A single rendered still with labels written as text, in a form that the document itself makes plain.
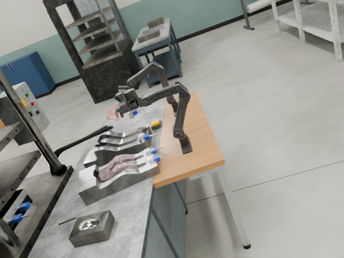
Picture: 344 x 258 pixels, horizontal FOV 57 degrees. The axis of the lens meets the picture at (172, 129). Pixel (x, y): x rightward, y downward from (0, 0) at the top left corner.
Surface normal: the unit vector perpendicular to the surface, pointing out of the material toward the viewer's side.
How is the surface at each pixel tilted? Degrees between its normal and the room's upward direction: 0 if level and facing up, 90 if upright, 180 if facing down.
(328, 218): 0
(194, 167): 0
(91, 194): 90
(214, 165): 90
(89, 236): 90
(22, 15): 90
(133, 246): 0
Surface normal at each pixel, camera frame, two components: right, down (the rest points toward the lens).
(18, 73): -0.01, 0.47
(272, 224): -0.34, -0.83
